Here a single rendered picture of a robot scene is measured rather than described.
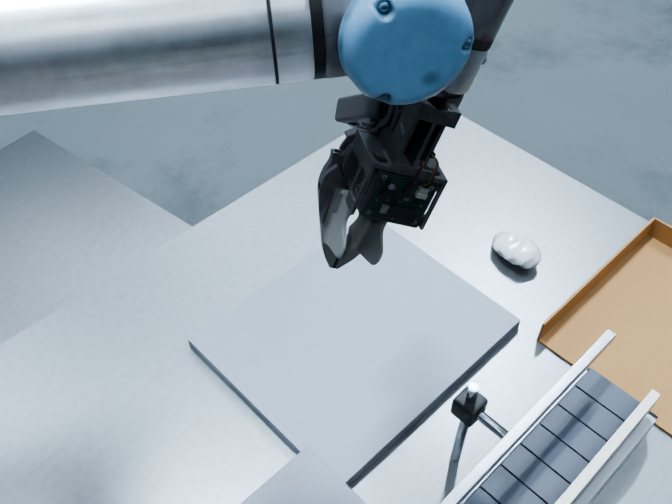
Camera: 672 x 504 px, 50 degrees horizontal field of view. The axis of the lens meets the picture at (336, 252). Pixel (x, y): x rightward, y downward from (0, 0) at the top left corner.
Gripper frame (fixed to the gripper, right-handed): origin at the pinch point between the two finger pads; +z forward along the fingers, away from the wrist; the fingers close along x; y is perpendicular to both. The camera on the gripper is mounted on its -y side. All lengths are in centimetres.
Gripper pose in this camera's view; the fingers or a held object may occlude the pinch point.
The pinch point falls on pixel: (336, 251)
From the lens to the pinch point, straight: 71.5
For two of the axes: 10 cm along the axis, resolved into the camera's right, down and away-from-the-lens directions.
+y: 1.9, 5.9, -7.8
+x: 9.2, 1.8, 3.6
